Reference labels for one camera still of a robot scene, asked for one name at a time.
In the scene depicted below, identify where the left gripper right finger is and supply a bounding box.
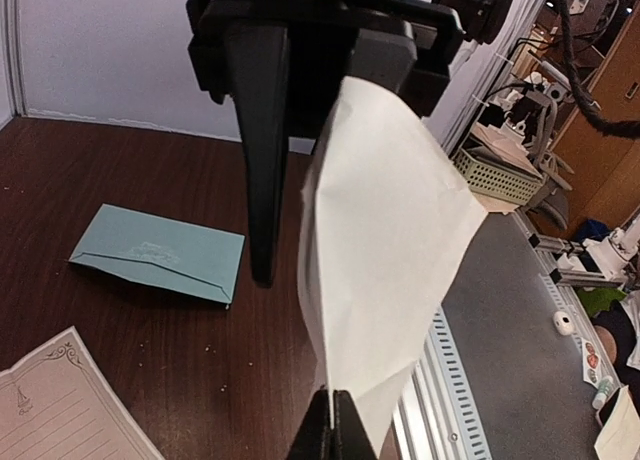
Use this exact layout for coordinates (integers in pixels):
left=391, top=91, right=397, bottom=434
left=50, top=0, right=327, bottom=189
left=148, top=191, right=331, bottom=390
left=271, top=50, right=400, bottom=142
left=332, top=390, right=378, bottom=460

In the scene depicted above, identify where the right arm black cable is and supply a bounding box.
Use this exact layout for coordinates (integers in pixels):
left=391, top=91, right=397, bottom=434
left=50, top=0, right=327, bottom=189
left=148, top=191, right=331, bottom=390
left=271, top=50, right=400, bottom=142
left=549, top=0, right=640, bottom=139

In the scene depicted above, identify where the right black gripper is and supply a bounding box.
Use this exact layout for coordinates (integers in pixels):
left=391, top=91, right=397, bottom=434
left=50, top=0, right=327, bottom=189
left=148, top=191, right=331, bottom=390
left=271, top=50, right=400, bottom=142
left=186, top=0, right=463, bottom=288

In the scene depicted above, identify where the light blue envelope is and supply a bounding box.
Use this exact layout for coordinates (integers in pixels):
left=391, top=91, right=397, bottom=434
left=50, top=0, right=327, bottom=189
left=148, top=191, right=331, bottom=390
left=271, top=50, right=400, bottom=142
left=69, top=204, right=245, bottom=307

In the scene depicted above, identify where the white letter paper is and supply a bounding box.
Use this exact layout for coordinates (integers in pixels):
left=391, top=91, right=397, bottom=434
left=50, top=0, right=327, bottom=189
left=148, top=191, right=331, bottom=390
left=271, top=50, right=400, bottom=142
left=297, top=77, right=487, bottom=450

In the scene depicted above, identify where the front aluminium rail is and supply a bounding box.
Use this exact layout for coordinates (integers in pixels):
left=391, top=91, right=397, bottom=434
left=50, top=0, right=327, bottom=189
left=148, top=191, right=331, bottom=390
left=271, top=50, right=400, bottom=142
left=393, top=309, right=494, bottom=460

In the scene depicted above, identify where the beige decorated lined sheet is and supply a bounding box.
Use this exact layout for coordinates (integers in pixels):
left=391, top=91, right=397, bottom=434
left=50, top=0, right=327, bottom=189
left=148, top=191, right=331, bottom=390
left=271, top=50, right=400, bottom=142
left=0, top=327, right=163, bottom=459

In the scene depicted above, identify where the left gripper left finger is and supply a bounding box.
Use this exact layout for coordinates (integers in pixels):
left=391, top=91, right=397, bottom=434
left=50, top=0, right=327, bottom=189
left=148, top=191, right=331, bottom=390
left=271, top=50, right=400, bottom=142
left=286, top=388, right=332, bottom=460

